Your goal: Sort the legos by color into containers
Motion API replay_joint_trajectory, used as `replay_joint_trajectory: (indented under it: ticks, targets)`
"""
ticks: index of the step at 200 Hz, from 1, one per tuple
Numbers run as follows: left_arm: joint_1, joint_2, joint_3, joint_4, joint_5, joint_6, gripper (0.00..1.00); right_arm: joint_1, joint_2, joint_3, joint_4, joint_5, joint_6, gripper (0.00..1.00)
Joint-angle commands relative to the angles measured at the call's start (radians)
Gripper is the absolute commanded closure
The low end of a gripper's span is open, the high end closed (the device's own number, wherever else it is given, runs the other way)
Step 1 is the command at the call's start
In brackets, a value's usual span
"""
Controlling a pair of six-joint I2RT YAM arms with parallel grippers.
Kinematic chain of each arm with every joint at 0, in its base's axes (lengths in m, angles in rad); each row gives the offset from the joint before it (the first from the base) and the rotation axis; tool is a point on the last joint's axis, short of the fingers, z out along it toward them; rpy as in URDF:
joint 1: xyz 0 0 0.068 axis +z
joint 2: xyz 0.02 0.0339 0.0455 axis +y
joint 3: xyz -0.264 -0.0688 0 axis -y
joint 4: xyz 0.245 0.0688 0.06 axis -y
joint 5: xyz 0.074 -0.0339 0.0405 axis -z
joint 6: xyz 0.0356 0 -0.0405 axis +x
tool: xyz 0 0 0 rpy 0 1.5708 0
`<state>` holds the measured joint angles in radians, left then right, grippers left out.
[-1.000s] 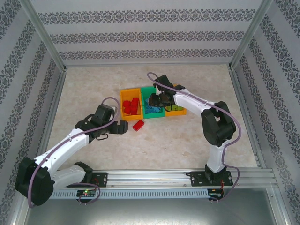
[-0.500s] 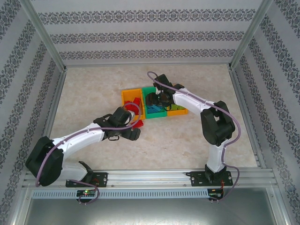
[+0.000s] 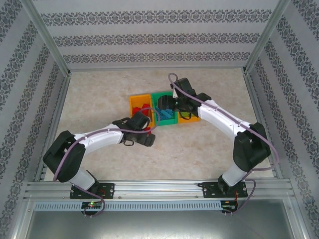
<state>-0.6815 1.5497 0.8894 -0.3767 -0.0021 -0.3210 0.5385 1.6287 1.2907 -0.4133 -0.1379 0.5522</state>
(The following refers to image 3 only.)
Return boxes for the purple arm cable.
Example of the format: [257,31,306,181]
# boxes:
[168,72,280,215]
[53,107,160,219]

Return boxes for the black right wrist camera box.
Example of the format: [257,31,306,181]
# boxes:
[171,77,197,100]

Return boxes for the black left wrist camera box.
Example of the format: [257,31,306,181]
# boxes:
[129,111,152,130]

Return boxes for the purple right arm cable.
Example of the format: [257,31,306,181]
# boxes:
[168,72,280,215]

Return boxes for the aluminium mounting rail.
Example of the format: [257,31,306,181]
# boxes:
[23,180,294,201]

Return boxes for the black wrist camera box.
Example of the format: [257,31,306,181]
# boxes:
[171,77,197,100]
[129,111,152,130]

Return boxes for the green plastic bin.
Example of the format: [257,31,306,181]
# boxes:
[151,92,179,127]

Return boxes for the grey metal panel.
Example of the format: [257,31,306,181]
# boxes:
[24,211,300,239]

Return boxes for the aluminium frame post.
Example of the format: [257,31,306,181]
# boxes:
[18,0,72,77]
[283,198,315,239]
[242,0,292,75]
[0,198,35,239]

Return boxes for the aluminium side rail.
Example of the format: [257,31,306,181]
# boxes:
[33,73,73,182]
[243,71,284,180]

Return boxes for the small circuit board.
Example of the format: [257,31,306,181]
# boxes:
[221,203,238,213]
[81,201,103,210]

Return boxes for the grey slotted cable duct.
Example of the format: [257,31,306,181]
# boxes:
[33,200,222,212]

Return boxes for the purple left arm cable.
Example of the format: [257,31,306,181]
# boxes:
[53,107,160,219]

